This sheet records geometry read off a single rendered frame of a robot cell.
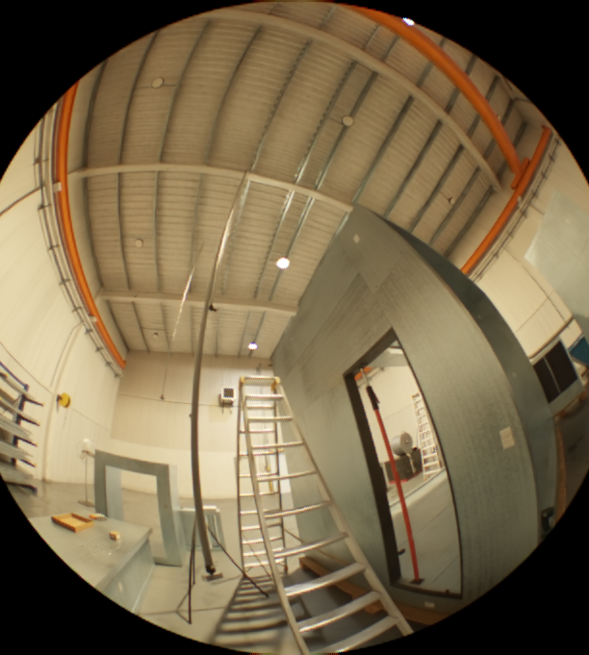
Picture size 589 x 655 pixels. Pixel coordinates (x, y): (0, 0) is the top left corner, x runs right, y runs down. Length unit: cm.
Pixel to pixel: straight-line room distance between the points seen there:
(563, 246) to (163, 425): 1441
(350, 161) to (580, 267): 654
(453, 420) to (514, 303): 877
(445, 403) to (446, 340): 29
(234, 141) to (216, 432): 1179
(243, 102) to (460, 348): 673
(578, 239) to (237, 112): 786
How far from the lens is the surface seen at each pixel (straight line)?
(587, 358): 705
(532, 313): 945
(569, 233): 474
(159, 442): 1124
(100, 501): 355
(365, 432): 149
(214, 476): 1082
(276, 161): 673
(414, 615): 183
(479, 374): 96
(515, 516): 113
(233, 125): 662
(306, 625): 128
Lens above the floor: 154
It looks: 38 degrees up
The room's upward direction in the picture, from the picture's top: 11 degrees counter-clockwise
